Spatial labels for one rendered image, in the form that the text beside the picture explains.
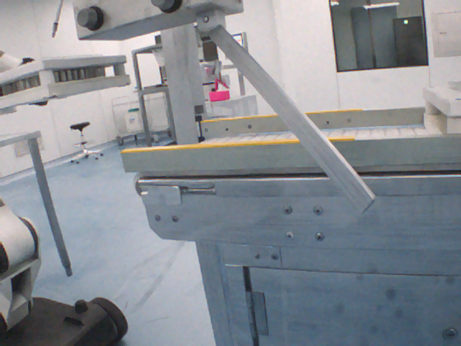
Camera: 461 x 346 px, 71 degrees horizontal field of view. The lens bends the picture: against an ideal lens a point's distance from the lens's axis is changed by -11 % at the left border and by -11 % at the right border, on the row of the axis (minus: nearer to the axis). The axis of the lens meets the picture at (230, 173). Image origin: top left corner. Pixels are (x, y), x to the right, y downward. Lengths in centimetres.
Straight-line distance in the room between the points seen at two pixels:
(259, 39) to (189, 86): 536
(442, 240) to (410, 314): 16
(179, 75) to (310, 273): 50
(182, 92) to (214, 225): 38
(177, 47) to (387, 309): 65
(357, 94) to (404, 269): 527
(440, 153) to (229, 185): 27
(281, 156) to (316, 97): 543
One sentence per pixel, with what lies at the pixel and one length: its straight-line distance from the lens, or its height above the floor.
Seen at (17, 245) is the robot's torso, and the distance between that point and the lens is 119.
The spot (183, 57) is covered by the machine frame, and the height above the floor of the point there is 101.
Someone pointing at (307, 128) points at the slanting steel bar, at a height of 89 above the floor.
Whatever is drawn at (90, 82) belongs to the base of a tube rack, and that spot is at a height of 99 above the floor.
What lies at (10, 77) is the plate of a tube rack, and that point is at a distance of 78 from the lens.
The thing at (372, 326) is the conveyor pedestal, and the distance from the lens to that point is 61.
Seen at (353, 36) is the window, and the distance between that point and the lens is 574.
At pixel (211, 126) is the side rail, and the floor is 86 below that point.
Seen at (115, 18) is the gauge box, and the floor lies 105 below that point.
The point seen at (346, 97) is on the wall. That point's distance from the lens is 577.
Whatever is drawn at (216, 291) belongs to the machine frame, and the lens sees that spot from 97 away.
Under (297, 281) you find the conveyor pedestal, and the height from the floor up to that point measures 64.
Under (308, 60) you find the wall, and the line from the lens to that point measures 587.
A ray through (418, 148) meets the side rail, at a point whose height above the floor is 85.
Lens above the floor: 95
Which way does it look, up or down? 15 degrees down
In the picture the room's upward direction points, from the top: 8 degrees counter-clockwise
